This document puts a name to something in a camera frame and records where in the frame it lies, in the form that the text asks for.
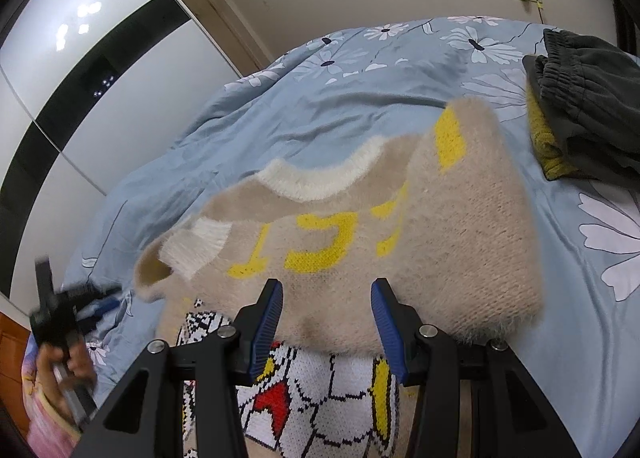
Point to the beige wooden door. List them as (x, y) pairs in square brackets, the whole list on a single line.
[(225, 13)]

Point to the dark grey pants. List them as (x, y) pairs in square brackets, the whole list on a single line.
[(585, 88)]

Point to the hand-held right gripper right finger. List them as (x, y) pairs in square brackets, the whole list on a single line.
[(387, 325)]

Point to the glossy white black wardrobe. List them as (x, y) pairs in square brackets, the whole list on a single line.
[(75, 88)]

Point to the beige fluffy knit sweater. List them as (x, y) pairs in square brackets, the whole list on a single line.
[(450, 243)]

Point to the yellow knit garment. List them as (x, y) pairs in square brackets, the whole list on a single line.
[(547, 148)]

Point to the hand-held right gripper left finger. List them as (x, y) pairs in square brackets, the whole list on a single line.
[(265, 323)]

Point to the person's left hand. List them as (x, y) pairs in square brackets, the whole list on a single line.
[(77, 363)]

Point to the light blue floral quilt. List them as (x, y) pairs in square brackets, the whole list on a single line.
[(350, 103)]

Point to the person's left forearm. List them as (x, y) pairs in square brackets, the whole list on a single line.
[(47, 418)]

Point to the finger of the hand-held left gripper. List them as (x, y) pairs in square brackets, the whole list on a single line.
[(102, 305)]

